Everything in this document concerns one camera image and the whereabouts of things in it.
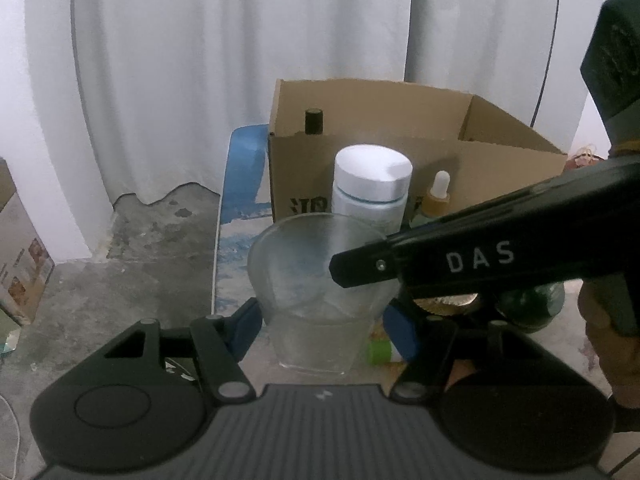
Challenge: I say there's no dark green glass jar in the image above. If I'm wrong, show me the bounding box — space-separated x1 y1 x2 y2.
499 282 566 332

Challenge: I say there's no white plastic bottle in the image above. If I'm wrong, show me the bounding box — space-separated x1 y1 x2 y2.
331 145 414 235

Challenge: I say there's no person's right hand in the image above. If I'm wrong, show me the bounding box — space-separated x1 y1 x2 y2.
577 284 640 407

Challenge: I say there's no clear plastic cup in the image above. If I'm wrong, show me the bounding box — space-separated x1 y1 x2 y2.
247 212 402 376

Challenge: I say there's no brown cardboard box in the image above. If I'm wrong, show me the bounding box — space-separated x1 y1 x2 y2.
267 78 569 226

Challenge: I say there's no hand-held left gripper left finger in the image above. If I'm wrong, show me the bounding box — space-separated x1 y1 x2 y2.
102 297 262 406

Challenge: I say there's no white curtain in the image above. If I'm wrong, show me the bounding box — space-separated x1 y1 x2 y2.
22 0 608 263

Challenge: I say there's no red gift bag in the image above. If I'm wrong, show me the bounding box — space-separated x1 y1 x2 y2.
569 142 610 170

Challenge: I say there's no patterned round table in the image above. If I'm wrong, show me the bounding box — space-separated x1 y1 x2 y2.
212 124 640 396

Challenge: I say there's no printed carton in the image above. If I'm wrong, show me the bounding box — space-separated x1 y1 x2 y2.
0 157 55 326

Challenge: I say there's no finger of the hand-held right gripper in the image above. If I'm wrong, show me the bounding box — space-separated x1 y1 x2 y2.
329 234 402 289

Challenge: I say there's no green capped small tube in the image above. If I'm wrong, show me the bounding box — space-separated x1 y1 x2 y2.
369 340 402 364

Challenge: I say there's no green dropper bottle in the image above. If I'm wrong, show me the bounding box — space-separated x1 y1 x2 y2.
412 170 454 226

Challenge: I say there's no black cable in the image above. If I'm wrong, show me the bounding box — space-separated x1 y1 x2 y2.
531 0 562 128

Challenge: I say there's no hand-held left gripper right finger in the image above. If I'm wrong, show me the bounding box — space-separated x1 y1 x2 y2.
382 304 547 405

